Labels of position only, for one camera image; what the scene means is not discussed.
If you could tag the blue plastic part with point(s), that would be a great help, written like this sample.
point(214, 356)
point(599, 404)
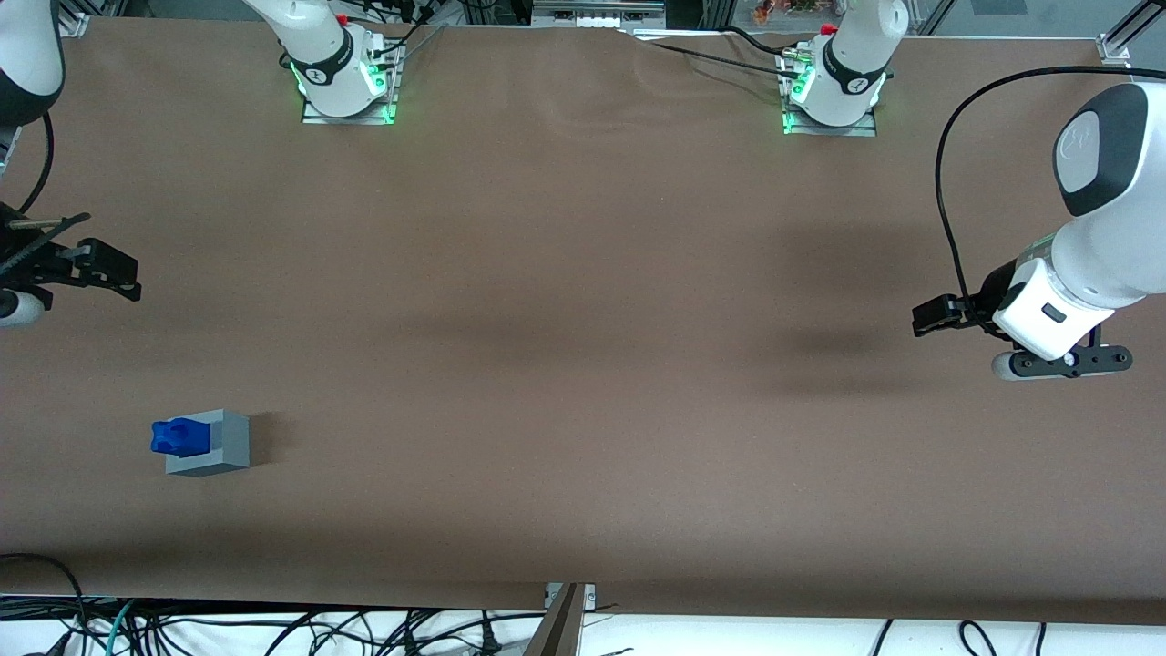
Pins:
point(173, 437)

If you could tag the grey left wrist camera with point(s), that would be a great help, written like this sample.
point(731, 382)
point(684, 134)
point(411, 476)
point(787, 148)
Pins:
point(1061, 363)

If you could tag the brown table cover sheet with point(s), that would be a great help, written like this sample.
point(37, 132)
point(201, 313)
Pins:
point(583, 273)

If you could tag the aluminium frame corner bracket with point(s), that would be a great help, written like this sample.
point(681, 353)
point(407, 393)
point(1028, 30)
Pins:
point(1116, 50)
point(75, 23)

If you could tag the colourful background clutter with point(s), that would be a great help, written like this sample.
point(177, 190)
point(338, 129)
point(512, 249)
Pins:
point(783, 9)

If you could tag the white terminal block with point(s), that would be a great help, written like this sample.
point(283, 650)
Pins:
point(592, 20)

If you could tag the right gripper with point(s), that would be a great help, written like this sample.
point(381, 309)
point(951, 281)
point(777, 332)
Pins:
point(35, 264)

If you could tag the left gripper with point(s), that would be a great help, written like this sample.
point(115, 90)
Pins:
point(995, 288)

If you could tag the gray square base block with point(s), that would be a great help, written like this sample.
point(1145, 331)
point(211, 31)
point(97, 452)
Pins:
point(232, 446)

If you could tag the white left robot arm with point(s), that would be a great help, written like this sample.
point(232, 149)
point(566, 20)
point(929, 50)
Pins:
point(1111, 246)

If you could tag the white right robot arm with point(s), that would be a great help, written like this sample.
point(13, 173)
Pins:
point(319, 55)

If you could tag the small metal edge bracket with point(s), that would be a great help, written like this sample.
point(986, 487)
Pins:
point(588, 597)

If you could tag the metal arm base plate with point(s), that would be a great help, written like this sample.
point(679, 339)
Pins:
point(856, 130)
point(351, 119)

